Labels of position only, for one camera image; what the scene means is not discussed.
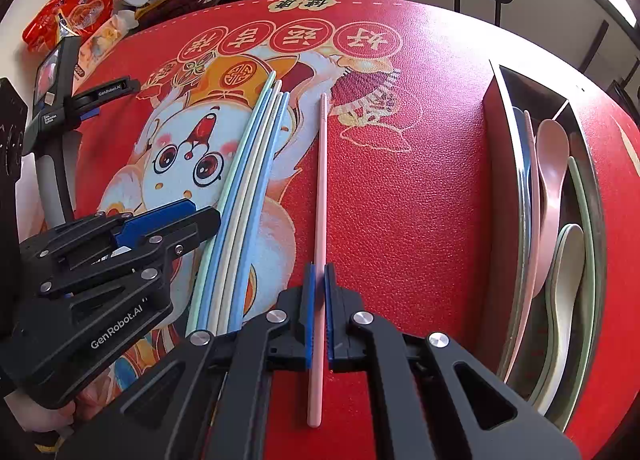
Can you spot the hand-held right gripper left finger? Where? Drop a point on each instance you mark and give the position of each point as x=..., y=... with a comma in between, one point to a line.
x=310, y=310

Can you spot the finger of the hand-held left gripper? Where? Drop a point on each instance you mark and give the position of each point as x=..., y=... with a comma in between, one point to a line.
x=195, y=227
x=150, y=225

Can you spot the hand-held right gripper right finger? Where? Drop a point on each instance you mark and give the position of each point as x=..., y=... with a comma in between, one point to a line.
x=331, y=320

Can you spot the single pink chopstick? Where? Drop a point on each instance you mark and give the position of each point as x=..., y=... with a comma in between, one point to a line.
x=321, y=190

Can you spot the white plastic spoon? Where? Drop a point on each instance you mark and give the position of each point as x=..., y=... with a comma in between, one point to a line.
x=567, y=260

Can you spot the green plastic spoon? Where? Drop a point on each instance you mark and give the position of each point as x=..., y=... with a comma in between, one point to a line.
x=589, y=240

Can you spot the pink plastic spoon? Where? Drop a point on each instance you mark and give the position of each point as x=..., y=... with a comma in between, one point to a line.
x=550, y=154

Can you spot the stainless steel utensil tray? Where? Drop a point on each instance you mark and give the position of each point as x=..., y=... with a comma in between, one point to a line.
x=505, y=89

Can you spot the red printed table mat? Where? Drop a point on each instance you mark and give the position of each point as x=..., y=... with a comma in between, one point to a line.
x=425, y=190

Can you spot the red snack bag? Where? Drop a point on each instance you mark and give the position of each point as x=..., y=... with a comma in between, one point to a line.
x=65, y=14

